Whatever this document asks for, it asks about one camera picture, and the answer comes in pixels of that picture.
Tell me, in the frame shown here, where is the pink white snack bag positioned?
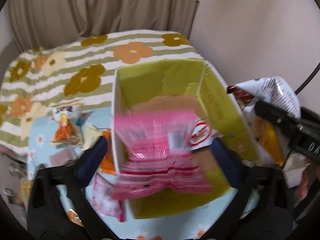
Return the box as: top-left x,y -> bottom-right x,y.
92,173 -> 125,223

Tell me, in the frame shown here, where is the cream orange snack bag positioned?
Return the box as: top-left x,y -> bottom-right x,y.
82,123 -> 117,175

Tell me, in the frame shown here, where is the white shrimp chips bag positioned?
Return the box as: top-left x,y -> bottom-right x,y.
227,76 -> 301,166

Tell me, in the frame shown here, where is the person right hand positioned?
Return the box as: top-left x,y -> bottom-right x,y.
296,162 -> 319,201

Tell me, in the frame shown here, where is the daisy print tablecloth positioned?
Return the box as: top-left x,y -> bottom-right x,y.
27,110 -> 252,239

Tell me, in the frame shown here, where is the beige curtain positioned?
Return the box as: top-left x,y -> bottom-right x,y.
7,0 -> 198,51

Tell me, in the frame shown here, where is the white orange chips bag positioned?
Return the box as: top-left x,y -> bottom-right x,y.
50,99 -> 84,146

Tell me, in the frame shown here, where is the packaged waffle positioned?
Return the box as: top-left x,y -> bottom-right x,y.
66,209 -> 83,226

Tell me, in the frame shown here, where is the pink snack packet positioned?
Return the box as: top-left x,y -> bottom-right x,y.
111,109 -> 222,200

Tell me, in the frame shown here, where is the floral striped quilt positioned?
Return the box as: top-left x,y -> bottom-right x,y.
1,30 -> 200,155

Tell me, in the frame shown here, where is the yellow-green cardboard box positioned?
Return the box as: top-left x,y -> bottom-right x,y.
112,59 -> 260,219

